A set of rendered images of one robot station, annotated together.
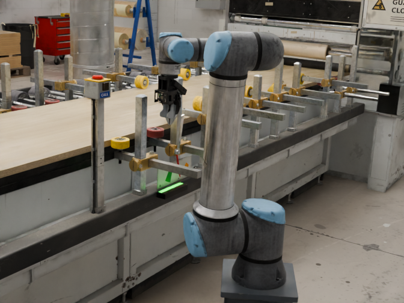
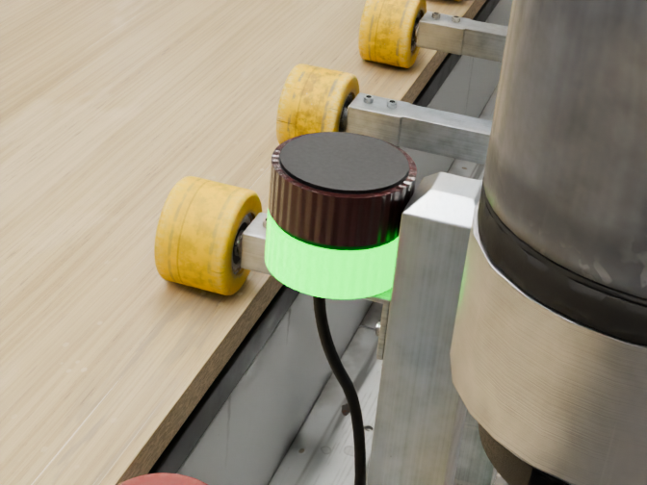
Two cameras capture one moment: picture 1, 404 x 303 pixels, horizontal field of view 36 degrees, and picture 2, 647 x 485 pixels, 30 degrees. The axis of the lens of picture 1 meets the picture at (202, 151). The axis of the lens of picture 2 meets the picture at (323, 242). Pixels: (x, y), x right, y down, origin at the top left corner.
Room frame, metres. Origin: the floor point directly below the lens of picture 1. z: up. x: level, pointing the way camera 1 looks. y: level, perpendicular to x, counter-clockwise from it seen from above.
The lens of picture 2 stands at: (2.29, 0.29, 1.39)
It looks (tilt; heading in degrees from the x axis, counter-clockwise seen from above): 30 degrees down; 343
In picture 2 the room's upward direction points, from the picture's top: 5 degrees clockwise
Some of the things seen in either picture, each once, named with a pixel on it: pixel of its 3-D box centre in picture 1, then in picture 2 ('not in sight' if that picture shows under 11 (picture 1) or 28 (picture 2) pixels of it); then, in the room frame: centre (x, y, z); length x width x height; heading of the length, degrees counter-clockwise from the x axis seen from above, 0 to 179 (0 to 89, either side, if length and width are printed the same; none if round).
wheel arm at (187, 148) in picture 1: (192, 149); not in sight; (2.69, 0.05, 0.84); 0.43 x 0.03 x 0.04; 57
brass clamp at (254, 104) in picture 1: (258, 103); not in sight; (3.34, -0.29, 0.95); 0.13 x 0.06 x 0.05; 147
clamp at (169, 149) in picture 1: (177, 147); not in sight; (2.71, 0.11, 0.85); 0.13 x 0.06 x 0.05; 147
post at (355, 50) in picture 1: (352, 77); not in sight; (4.58, -1.09, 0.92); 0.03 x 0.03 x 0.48; 57
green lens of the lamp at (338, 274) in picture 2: not in sight; (336, 239); (2.71, 0.16, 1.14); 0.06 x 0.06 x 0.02
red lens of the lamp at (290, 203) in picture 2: not in sight; (342, 187); (2.71, 0.16, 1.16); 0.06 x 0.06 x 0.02
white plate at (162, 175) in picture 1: (175, 171); not in sight; (2.65, 0.12, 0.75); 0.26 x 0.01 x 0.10; 147
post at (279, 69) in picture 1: (276, 99); not in sight; (3.53, -0.42, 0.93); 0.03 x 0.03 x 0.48; 57
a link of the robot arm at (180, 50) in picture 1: (180, 49); not in sight; (2.39, 0.10, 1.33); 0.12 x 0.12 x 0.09; 19
